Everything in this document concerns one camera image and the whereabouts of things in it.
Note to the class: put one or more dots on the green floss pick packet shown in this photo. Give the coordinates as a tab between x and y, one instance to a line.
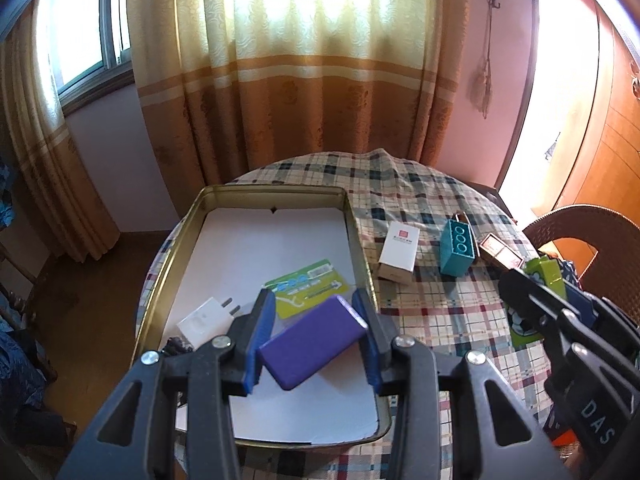
300	285

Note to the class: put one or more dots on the green building block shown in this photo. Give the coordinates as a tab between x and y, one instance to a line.
550	275

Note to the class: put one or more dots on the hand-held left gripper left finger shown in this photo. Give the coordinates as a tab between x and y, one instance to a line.
260	340

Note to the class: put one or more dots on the wooden wardrobe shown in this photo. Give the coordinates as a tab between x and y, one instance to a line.
610	160

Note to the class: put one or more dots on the dark blue cloth pile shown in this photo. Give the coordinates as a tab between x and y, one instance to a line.
25	375

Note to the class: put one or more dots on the purple box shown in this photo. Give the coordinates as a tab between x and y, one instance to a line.
310	342

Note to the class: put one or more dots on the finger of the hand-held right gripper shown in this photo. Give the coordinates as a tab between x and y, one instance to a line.
530	295
582	305

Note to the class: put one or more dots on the wardrobe sticker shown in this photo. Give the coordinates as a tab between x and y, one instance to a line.
552	149

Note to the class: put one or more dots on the white box with red label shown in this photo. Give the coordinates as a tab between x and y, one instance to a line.
397	250

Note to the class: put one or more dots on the dark wooden chair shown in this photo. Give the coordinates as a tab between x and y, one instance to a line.
20	270

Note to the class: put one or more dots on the black hair clip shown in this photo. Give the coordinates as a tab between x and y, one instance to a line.
175	346

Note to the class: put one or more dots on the hanging dark blue garment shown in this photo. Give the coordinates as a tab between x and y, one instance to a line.
5	200

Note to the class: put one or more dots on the wide yellow orange curtain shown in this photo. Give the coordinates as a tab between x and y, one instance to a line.
300	85

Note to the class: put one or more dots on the narrow yellow orange curtain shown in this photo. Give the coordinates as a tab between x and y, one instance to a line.
50	160

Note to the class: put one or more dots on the teal building block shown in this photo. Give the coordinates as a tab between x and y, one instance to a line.
456	250

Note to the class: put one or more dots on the copper patterned box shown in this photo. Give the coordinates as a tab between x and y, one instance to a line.
500	252

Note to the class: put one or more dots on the white charger plug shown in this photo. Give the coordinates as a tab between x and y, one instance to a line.
202	322

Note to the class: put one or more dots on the gold metal tray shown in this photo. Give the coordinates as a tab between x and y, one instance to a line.
280	240

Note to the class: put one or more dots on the window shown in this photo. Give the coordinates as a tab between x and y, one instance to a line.
85	35

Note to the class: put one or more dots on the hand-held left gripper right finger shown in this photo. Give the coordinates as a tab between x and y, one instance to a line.
367	345

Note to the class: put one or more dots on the brown wicker chair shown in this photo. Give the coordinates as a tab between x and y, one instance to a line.
565	215

